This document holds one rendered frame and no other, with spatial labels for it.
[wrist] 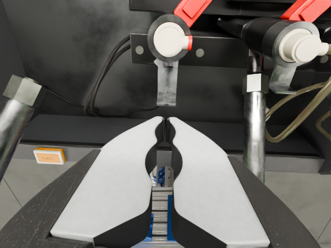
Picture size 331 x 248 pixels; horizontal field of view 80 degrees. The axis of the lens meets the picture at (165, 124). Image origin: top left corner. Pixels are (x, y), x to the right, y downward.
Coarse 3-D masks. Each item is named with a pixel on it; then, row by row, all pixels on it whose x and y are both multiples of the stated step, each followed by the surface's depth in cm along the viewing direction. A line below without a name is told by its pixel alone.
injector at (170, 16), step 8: (160, 16) 14; (168, 16) 12; (176, 16) 12; (152, 24) 12; (160, 24) 12; (184, 24) 12; (152, 32) 12; (184, 32) 13; (152, 40) 13; (152, 48) 13; (160, 56) 13; (176, 56) 13; (168, 64) 18
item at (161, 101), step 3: (159, 99) 15; (162, 99) 15; (165, 99) 15; (168, 99) 15; (171, 99) 15; (174, 99) 15; (159, 102) 14; (162, 102) 14; (165, 102) 14; (168, 102) 14; (171, 102) 14; (174, 102) 14; (159, 105) 14; (162, 105) 14; (165, 105) 14; (168, 105) 14; (171, 105) 14; (174, 105) 14
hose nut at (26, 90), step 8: (16, 80) 13; (24, 80) 13; (32, 80) 14; (8, 88) 13; (16, 88) 13; (24, 88) 13; (32, 88) 13; (40, 88) 14; (8, 96) 13; (16, 96) 13; (24, 96) 13; (32, 96) 13; (40, 96) 14; (32, 104) 13
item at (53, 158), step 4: (36, 148) 38; (40, 148) 38; (44, 148) 38; (48, 148) 38; (40, 156) 38; (44, 156) 38; (48, 156) 38; (52, 156) 38; (56, 156) 38; (64, 156) 39; (40, 160) 38; (44, 160) 38; (48, 160) 38; (52, 160) 38; (56, 160) 38; (64, 160) 39
